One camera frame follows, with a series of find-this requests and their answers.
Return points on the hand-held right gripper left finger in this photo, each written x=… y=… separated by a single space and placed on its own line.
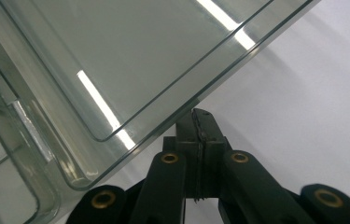
x=166 y=186

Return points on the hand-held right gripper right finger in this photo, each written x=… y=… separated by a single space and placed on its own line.
x=247 y=186

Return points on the clear plastic compartment box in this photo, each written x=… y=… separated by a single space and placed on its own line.
x=126 y=56

